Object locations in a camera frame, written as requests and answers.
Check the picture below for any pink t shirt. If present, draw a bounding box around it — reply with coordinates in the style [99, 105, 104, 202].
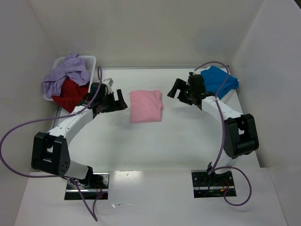
[130, 90, 163, 123]

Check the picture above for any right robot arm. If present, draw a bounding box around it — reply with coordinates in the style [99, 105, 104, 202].
[167, 73, 259, 175]

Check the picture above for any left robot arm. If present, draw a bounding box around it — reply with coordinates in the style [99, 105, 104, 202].
[31, 78, 127, 186]

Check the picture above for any blue folded t shirt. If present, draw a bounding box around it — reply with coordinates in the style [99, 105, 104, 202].
[201, 66, 239, 99]

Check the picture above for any red t shirt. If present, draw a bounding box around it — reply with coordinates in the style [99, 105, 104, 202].
[52, 79, 89, 113]

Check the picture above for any white folded t shirt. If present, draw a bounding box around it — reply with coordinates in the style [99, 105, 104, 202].
[221, 89, 240, 108]

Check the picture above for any white laundry basket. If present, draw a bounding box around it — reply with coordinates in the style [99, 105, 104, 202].
[43, 54, 97, 102]

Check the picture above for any purple t shirt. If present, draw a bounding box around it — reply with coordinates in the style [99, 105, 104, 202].
[42, 53, 93, 99]

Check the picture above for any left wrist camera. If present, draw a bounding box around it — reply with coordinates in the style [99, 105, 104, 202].
[102, 78, 113, 87]

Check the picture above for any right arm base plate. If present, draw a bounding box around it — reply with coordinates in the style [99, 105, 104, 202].
[191, 170, 237, 198]

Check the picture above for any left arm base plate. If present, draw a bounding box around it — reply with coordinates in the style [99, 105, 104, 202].
[64, 172, 110, 201]

